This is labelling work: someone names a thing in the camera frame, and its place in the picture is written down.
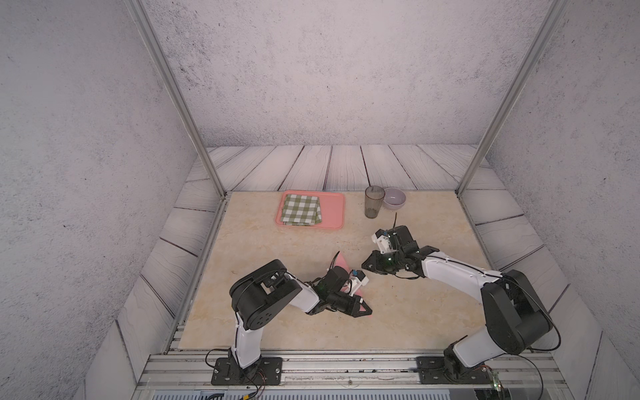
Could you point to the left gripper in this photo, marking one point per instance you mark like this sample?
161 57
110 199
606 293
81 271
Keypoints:
357 301

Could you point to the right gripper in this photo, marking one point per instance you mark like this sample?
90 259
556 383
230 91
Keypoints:
374 262

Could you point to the pink square paper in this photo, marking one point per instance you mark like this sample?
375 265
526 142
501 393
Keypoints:
340 262

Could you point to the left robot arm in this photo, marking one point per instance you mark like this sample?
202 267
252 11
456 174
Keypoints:
260 296

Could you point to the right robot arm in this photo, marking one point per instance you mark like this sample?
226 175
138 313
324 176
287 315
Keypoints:
515 317

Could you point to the translucent grey plastic cup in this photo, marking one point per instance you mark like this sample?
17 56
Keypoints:
374 196

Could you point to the small lavender bowl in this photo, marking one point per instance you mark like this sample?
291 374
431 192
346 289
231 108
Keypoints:
394 199

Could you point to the pink plastic tray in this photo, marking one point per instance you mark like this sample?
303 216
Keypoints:
331 204

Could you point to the green checkered cloth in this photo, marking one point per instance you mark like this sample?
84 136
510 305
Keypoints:
301 210

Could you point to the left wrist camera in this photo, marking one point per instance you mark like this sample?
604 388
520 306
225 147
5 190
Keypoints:
357 279

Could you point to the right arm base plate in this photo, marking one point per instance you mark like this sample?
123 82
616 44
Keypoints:
441 370

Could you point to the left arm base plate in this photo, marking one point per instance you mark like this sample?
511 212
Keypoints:
246 371

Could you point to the aluminium front rail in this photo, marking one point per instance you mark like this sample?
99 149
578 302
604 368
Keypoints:
348 374

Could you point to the right aluminium frame post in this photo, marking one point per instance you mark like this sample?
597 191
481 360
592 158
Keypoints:
525 69

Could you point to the aluminium frame post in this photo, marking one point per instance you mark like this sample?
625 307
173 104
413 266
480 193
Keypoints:
154 47
525 69

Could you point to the left aluminium frame post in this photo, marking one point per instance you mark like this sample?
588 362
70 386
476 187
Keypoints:
154 47

